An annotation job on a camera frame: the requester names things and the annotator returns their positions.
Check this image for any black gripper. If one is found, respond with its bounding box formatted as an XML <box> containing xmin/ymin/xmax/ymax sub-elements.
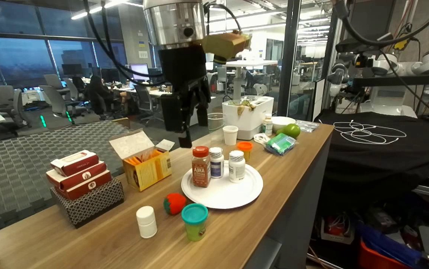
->
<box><xmin>160</xmin><ymin>45</ymin><xmax>211</xmax><ymax>148</ymax></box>

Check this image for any orange-lid spice bottle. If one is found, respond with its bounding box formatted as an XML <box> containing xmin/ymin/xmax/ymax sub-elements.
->
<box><xmin>192</xmin><ymin>147</ymin><xmax>211</xmax><ymax>189</ymax></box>

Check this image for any white blue-label pill bottle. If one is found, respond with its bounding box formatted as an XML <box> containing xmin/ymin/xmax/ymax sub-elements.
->
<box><xmin>229</xmin><ymin>150</ymin><xmax>246</xmax><ymax>181</ymax></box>

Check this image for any small plain white bottle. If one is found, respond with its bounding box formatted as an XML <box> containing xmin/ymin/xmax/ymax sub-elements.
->
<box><xmin>137</xmin><ymin>207</ymin><xmax>157</xmax><ymax>240</ymax></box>

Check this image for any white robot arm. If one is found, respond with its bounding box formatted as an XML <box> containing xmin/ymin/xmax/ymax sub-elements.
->
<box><xmin>144</xmin><ymin>0</ymin><xmax>211</xmax><ymax>148</ymax></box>

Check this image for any white paper plate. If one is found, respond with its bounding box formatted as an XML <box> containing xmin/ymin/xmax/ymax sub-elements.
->
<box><xmin>181</xmin><ymin>165</ymin><xmax>264</xmax><ymax>210</ymax></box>

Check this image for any white paper cup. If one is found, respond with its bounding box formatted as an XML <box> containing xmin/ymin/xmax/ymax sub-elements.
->
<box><xmin>223</xmin><ymin>126</ymin><xmax>238</xmax><ymax>145</ymax></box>

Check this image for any white appliance with lid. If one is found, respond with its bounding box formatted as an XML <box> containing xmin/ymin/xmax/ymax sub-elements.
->
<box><xmin>223</xmin><ymin>96</ymin><xmax>274</xmax><ymax>139</ymax></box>

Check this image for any computer monitor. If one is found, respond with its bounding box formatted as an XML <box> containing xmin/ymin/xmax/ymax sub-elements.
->
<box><xmin>131</xmin><ymin>65</ymin><xmax>150</xmax><ymax>81</ymax></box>

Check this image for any open yellow cardboard box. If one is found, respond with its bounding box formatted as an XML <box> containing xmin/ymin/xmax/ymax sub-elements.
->
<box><xmin>111</xmin><ymin>130</ymin><xmax>172</xmax><ymax>192</ymax></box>

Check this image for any white bowl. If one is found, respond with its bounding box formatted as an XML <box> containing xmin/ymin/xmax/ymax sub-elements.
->
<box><xmin>271</xmin><ymin>117</ymin><xmax>296</xmax><ymax>133</ymax></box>

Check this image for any red toy strawberry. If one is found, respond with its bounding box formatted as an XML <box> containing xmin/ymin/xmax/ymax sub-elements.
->
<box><xmin>163</xmin><ymin>193</ymin><xmax>187</xmax><ymax>216</ymax></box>

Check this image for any green teal snack packet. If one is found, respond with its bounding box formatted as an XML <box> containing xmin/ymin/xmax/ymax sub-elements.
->
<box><xmin>267</xmin><ymin>133</ymin><xmax>296</xmax><ymax>156</ymax></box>

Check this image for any green apple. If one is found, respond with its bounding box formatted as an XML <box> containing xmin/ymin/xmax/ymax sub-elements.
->
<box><xmin>281</xmin><ymin>125</ymin><xmax>301</xmax><ymax>138</ymax></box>

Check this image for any teal-lid green dough tub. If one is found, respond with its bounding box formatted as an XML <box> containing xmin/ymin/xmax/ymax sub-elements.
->
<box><xmin>181</xmin><ymin>204</ymin><xmax>210</xmax><ymax>241</ymax></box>

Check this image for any lower red box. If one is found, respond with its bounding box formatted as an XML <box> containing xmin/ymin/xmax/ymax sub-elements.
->
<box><xmin>57</xmin><ymin>171</ymin><xmax>113</xmax><ymax>201</ymax></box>

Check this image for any top red box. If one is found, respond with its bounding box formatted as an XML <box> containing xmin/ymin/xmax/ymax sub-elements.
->
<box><xmin>51</xmin><ymin>150</ymin><xmax>99</xmax><ymax>177</ymax></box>

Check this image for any black cloth covered table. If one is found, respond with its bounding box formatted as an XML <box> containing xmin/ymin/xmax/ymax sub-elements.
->
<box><xmin>319</xmin><ymin>113</ymin><xmax>429</xmax><ymax>202</ymax></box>

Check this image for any red storage bin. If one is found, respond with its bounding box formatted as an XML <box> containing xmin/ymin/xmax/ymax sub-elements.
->
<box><xmin>358</xmin><ymin>241</ymin><xmax>407</xmax><ymax>269</ymax></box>

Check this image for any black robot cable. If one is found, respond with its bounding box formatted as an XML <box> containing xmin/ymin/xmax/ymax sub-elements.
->
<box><xmin>83</xmin><ymin>0</ymin><xmax>168</xmax><ymax>87</ymax></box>

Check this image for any white coiled cable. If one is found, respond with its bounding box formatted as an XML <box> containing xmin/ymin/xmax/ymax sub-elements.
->
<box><xmin>332</xmin><ymin>119</ymin><xmax>409</xmax><ymax>147</ymax></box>

